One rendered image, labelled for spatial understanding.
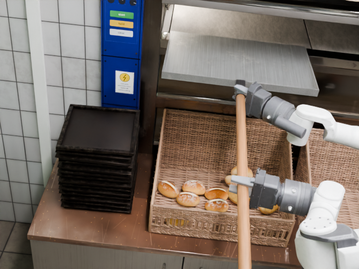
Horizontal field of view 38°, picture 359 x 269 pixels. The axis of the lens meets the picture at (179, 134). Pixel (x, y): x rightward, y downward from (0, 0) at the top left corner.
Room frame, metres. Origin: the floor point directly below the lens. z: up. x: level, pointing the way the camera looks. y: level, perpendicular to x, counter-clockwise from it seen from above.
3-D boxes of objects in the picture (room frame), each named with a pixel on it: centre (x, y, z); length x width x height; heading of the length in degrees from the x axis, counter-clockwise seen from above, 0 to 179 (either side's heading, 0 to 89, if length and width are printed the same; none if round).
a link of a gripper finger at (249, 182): (1.02, -0.18, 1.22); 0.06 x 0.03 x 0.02; 81
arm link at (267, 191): (1.00, -0.27, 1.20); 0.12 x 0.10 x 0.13; 81
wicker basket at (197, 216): (1.59, -0.20, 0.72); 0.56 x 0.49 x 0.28; 90
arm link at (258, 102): (1.41, -0.27, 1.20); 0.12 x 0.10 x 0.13; 55
